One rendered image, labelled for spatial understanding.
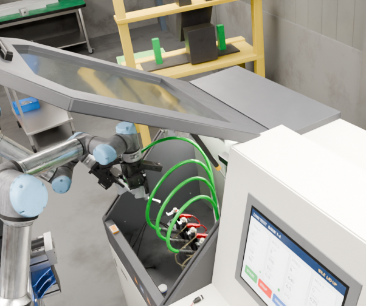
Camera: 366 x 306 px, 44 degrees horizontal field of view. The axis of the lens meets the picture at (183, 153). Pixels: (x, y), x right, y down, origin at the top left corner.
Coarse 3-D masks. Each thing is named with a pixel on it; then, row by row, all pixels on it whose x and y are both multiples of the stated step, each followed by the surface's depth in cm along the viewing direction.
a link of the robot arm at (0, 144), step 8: (0, 136) 174; (0, 144) 173; (8, 144) 175; (16, 144) 177; (0, 152) 175; (8, 152) 175; (16, 152) 176; (24, 152) 178; (32, 152) 181; (16, 160) 177; (56, 168) 185; (64, 168) 190; (40, 176) 182; (48, 176) 182; (56, 176) 184; (64, 176) 184; (56, 184) 183; (64, 184) 183; (64, 192) 186
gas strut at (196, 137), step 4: (192, 136) 144; (196, 136) 144; (196, 140) 145; (200, 140) 146; (200, 144) 147; (204, 144) 148; (204, 148) 148; (204, 152) 150; (208, 152) 150; (208, 156) 151; (212, 156) 152; (212, 160) 152; (216, 164) 154; (216, 168) 155; (220, 168) 156; (224, 176) 159
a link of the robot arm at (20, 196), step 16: (0, 176) 136; (16, 176) 134; (32, 176) 137; (0, 192) 133; (16, 192) 130; (32, 192) 133; (0, 208) 134; (16, 208) 130; (32, 208) 133; (16, 224) 134; (32, 224) 139; (16, 240) 135; (16, 256) 136; (0, 272) 139; (16, 272) 137; (0, 288) 139; (16, 288) 139; (0, 304) 138; (16, 304) 139
